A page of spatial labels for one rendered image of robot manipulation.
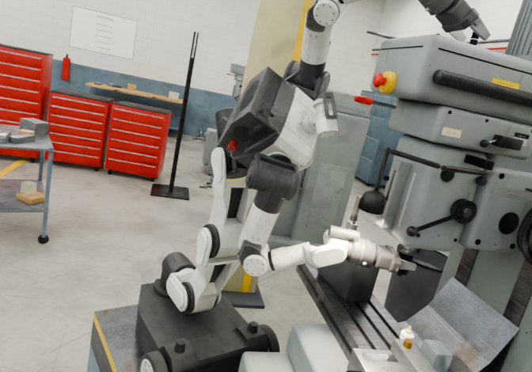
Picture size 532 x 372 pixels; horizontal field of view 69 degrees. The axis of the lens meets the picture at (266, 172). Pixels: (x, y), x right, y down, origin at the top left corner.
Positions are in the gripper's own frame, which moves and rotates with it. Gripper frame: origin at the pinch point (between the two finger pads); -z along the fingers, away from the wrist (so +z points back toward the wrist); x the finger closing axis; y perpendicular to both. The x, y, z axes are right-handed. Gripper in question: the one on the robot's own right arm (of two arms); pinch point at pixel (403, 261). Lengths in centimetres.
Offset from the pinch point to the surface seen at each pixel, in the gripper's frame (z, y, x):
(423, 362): -2.1, 16.6, -26.1
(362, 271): 5.9, 14.5, 18.3
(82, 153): 296, 103, 396
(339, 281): 11.9, 22.9, 22.9
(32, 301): 180, 125, 106
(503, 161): -15.2, -39.1, -7.2
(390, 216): 10.2, -15.2, -4.7
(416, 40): 20, -64, -12
